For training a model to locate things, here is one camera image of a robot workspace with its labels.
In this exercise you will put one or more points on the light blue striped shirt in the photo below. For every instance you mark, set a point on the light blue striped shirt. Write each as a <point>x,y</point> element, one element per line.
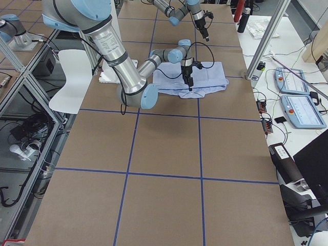
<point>209,79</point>

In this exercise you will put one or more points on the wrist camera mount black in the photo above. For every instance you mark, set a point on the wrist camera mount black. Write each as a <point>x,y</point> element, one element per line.
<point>208,14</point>
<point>197,64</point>

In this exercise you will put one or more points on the lower teach pendant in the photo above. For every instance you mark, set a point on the lower teach pendant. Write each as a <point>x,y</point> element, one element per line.
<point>301,112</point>

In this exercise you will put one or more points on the white central pedestal column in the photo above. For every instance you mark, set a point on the white central pedestal column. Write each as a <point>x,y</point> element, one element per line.
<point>116,56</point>

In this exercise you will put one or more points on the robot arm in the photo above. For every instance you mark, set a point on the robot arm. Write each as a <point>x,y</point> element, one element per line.
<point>176,15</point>
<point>94,19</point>

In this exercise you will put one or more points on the teach pendant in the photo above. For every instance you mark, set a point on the teach pendant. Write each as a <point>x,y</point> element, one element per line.
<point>301,112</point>
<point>289,83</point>

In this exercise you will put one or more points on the aluminium frame post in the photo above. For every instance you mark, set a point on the aluminium frame post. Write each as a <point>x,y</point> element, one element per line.
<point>271,28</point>

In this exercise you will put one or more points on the upper teach pendant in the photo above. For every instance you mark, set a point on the upper teach pendant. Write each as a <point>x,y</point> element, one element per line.
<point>289,83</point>

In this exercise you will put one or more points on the plastic bag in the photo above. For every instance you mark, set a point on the plastic bag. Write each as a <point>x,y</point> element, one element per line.
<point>257,28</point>

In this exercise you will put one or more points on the black monitor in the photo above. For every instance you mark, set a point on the black monitor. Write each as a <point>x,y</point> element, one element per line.
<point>312,164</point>

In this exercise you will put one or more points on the red bottle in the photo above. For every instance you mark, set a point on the red bottle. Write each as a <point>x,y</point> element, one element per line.
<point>238,11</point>

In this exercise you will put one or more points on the black bottle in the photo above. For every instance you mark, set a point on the black bottle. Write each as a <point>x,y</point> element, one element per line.
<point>243,20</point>

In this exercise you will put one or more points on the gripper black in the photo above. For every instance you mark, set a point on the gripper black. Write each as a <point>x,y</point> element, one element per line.
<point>200,24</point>
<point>186,70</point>

